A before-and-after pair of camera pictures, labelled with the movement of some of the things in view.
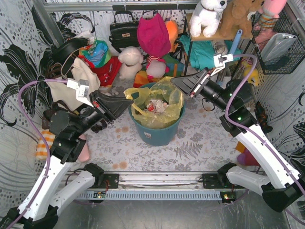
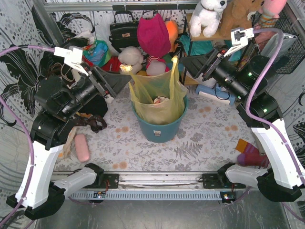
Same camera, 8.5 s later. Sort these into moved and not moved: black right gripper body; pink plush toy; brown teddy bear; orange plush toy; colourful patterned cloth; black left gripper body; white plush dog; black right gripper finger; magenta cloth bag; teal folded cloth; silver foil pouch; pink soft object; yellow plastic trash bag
Moved: black right gripper finger; black left gripper body; black right gripper body; yellow plastic trash bag
Not moved: teal folded cloth; magenta cloth bag; white plush dog; colourful patterned cloth; silver foil pouch; pink soft object; brown teddy bear; orange plush toy; pink plush toy
